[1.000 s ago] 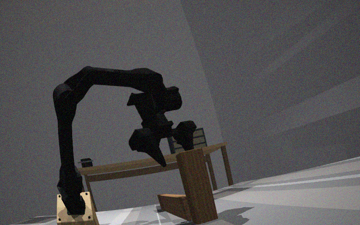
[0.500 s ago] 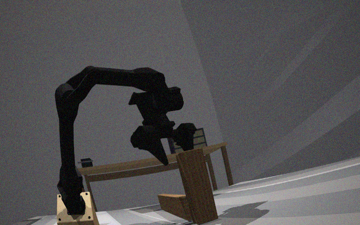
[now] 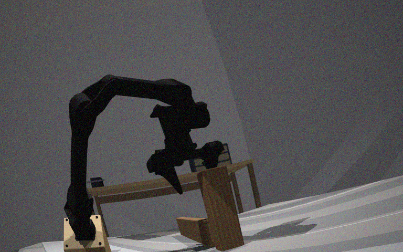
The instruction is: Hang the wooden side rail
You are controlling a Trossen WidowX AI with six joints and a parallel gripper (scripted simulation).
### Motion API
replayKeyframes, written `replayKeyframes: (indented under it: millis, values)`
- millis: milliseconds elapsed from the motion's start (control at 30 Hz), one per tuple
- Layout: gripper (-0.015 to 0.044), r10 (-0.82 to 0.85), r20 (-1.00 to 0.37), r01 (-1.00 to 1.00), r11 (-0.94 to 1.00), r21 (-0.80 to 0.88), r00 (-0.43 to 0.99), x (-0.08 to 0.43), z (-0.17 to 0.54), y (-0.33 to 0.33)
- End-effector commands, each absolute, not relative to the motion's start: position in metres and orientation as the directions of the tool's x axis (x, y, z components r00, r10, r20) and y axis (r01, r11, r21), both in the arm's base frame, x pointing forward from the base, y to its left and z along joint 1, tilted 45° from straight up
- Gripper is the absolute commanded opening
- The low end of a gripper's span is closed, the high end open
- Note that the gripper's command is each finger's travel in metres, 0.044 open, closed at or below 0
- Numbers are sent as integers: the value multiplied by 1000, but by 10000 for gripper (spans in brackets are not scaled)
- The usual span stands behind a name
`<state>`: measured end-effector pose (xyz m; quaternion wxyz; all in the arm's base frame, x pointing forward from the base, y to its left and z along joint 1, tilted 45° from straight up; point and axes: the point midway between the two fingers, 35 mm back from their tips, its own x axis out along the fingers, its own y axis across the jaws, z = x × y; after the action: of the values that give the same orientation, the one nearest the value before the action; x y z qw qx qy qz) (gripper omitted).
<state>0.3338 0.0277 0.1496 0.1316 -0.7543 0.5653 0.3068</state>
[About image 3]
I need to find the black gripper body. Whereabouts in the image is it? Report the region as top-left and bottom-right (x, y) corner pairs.
(146, 124), (224, 173)

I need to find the brown wooden post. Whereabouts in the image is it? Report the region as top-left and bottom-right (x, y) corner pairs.
(197, 165), (244, 251)

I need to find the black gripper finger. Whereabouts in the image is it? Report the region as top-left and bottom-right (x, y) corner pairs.
(155, 163), (183, 195)
(202, 152), (221, 169)

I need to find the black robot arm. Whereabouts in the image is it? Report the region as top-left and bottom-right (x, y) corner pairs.
(64, 74), (210, 240)

